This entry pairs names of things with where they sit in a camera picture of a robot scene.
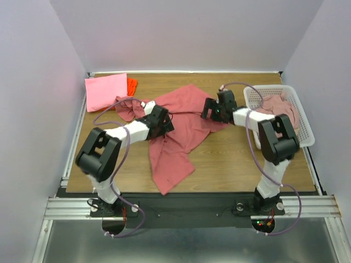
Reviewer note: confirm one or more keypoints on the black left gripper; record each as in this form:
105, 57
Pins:
166, 126

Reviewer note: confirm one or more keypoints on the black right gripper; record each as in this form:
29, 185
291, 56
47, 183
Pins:
207, 108

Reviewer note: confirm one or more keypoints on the dusty red t shirt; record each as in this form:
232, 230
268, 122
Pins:
171, 168

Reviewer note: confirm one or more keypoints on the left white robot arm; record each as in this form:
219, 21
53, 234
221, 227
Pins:
104, 152

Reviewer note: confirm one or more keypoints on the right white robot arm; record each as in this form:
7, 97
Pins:
278, 140

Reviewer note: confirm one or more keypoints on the white plastic laundry basket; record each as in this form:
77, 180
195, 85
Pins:
254, 100

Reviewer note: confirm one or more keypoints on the folded orange t shirt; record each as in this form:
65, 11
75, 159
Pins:
131, 86

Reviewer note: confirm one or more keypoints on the folded light pink t shirt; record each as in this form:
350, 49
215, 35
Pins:
101, 92

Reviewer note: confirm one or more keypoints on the pale pink clothes in basket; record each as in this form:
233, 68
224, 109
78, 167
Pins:
277, 105

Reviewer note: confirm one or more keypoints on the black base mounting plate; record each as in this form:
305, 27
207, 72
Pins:
187, 210

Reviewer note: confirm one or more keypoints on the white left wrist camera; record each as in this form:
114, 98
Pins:
148, 106

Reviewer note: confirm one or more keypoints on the aluminium frame rail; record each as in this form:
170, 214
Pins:
70, 234

